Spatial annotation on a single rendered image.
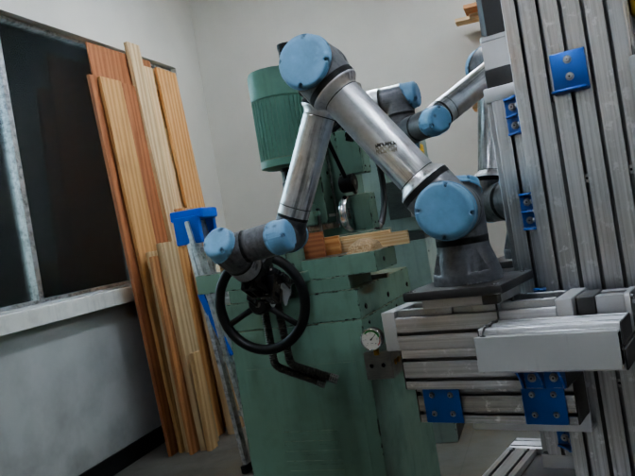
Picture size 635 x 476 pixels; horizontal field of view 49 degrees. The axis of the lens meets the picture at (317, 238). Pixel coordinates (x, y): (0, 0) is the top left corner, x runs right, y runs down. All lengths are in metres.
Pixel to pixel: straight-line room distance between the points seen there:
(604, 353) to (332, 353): 0.96
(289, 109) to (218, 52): 2.79
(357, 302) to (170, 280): 1.66
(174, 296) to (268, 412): 1.44
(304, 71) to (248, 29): 3.45
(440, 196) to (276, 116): 0.93
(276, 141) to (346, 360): 0.70
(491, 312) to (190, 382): 2.27
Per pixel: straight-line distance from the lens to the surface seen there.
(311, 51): 1.47
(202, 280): 2.24
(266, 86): 2.21
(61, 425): 3.30
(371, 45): 4.61
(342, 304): 2.04
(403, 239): 2.13
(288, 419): 2.20
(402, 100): 1.99
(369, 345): 1.97
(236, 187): 4.82
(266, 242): 1.52
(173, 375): 3.54
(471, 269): 1.52
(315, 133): 1.62
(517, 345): 1.38
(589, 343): 1.35
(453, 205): 1.38
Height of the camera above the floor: 0.99
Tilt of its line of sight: 1 degrees down
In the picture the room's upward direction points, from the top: 9 degrees counter-clockwise
